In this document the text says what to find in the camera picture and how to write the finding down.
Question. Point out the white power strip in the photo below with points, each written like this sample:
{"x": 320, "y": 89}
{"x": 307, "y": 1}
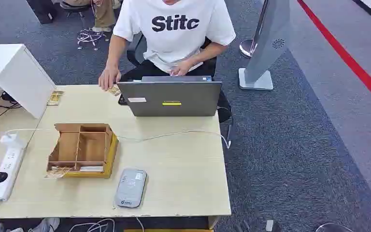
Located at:
{"x": 6, "y": 169}

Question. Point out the white card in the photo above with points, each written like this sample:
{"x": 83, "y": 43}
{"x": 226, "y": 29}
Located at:
{"x": 91, "y": 169}

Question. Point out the wooden compartment box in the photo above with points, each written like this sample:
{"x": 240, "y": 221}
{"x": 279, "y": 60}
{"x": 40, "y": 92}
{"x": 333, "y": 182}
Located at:
{"x": 86, "y": 147}

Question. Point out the person in tan trousers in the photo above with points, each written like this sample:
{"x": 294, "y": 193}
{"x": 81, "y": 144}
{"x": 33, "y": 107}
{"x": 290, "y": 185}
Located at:
{"x": 104, "y": 14}

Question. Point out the white cabinet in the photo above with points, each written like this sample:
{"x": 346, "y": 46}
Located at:
{"x": 19, "y": 73}

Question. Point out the person in white shirt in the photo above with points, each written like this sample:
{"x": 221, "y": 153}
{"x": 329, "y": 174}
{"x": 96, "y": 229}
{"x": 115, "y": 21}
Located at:
{"x": 172, "y": 41}

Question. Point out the grey standing panel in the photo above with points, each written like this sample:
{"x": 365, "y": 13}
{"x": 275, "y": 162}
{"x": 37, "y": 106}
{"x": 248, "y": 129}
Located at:
{"x": 265, "y": 41}

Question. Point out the person's left hand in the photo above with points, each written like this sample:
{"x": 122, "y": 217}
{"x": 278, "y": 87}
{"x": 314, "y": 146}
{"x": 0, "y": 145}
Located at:
{"x": 180, "y": 69}

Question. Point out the chrome stanchion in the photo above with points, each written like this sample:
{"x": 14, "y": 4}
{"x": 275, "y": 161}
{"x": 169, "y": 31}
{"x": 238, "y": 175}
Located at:
{"x": 249, "y": 46}

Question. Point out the black case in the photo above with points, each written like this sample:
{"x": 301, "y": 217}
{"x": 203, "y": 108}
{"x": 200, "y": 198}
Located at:
{"x": 43, "y": 9}

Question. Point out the grey flat device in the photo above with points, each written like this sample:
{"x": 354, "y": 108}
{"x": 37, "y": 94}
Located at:
{"x": 130, "y": 188}

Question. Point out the person's right hand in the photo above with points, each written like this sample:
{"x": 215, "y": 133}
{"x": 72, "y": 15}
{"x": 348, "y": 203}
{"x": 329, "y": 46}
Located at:
{"x": 108, "y": 78}

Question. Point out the grey laptop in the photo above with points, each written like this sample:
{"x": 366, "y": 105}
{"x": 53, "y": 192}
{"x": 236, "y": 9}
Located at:
{"x": 172, "y": 99}

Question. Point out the white shoe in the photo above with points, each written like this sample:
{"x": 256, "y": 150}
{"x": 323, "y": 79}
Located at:
{"x": 46, "y": 224}

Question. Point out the white charger plug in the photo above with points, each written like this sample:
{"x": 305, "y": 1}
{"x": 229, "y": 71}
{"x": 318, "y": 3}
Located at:
{"x": 10, "y": 140}

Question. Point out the chrome stool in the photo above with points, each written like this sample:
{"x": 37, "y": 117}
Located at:
{"x": 88, "y": 33}

